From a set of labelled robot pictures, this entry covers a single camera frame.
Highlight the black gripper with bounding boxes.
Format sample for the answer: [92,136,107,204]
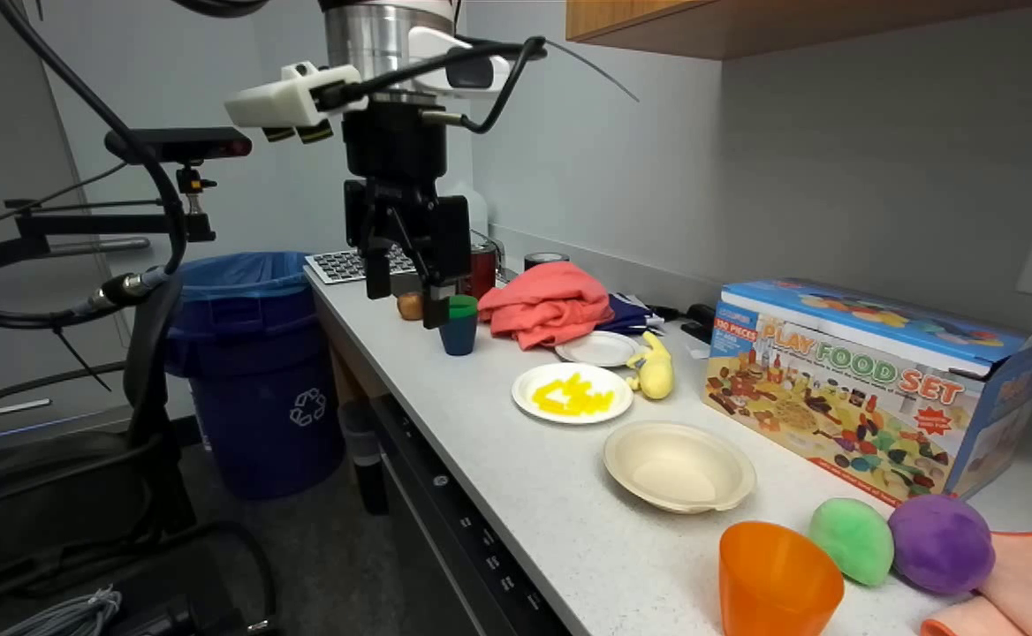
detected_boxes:
[343,102,469,329]

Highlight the green plush ball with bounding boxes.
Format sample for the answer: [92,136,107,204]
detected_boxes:
[805,499,894,587]

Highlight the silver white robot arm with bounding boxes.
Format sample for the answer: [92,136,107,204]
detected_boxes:
[323,0,469,329]

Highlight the white plate with yellow pieces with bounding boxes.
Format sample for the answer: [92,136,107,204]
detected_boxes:
[509,362,632,428]

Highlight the small empty white plate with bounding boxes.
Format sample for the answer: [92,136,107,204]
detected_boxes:
[554,333,641,369]

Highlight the yellow plush toy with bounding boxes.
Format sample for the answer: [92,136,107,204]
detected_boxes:
[629,333,676,401]

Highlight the beige plate bowl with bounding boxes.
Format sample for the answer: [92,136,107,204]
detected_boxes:
[606,419,758,511]

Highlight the purple plush ball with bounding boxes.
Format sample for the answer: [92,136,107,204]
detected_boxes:
[890,495,996,598]

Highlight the green and blue stacked cups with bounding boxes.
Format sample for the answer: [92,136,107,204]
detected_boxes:
[441,298,476,356]

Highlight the keyboard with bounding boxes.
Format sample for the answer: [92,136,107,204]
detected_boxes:
[304,246,414,287]

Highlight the coral red towel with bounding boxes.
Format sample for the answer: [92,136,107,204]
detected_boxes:
[476,260,612,351]

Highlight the blue recycling bin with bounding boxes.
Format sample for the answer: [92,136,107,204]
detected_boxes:
[166,250,343,502]

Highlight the dark blue packet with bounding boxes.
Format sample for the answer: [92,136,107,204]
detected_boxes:
[600,293,666,335]

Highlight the wooden upper cabinet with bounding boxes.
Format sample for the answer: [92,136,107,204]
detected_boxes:
[564,0,1032,61]

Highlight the black tripod stand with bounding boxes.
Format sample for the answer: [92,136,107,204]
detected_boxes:
[0,163,282,636]

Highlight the orange plastic cup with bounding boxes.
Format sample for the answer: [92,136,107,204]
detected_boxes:
[719,524,844,636]

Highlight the play food set box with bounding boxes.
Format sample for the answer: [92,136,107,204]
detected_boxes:
[702,279,1032,504]

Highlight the pink cloth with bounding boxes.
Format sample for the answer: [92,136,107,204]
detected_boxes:
[918,531,1032,636]

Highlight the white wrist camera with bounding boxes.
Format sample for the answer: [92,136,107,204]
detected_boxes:
[226,61,366,143]

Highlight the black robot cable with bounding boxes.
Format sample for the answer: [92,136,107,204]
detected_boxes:
[0,0,642,333]

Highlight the black camera on stand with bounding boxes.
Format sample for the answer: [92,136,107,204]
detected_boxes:
[103,127,251,163]

